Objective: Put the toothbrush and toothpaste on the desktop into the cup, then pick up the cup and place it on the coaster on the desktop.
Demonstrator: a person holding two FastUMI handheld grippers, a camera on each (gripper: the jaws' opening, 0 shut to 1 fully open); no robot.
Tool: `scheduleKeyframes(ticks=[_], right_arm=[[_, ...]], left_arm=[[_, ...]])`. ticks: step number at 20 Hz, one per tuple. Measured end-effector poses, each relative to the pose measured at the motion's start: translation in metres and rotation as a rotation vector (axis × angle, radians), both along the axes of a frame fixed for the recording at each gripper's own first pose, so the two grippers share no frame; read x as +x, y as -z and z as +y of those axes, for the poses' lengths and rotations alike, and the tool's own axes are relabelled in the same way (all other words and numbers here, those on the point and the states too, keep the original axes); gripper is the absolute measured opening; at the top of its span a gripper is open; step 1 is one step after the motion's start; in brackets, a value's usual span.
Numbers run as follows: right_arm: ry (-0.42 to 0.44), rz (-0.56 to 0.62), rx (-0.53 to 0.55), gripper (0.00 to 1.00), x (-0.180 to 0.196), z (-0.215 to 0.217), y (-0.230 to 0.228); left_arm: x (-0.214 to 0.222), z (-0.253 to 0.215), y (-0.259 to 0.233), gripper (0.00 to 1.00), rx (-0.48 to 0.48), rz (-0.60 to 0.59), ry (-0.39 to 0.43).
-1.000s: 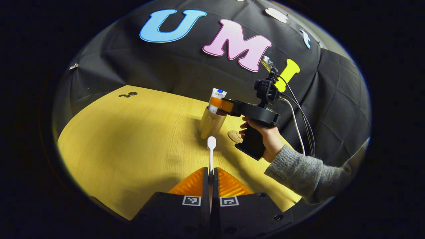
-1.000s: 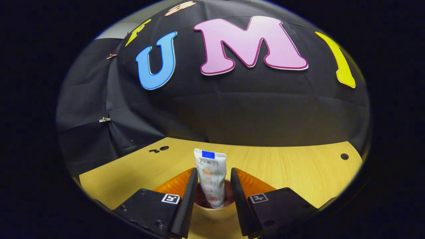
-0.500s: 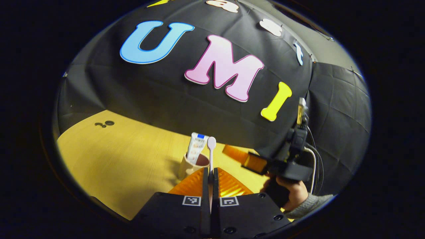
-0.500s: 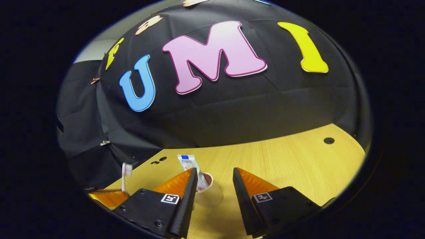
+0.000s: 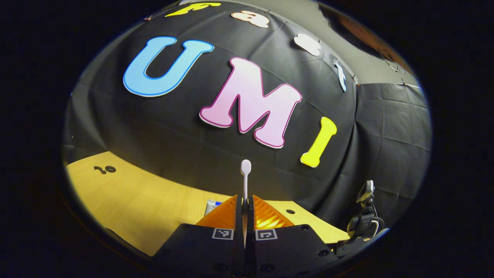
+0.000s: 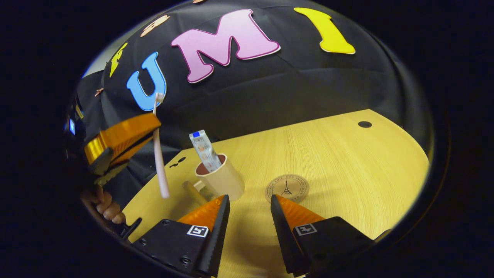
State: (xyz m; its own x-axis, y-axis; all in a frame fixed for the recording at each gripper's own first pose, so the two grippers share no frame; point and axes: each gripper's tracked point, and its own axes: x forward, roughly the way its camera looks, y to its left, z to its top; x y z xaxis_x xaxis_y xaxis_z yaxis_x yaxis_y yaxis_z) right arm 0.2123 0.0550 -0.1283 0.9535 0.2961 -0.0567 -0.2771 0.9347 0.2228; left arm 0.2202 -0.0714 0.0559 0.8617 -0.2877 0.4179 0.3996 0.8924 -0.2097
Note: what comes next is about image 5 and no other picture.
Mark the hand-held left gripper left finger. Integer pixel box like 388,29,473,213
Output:
152,194,245,278

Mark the white toothpaste tube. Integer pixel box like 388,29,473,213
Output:
205,200,223,216

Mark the white toothbrush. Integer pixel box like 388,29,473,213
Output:
240,159,252,247

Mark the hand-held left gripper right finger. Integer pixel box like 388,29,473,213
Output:
247,195,340,278

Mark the light wooden desktop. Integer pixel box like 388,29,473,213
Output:
64,151,350,257

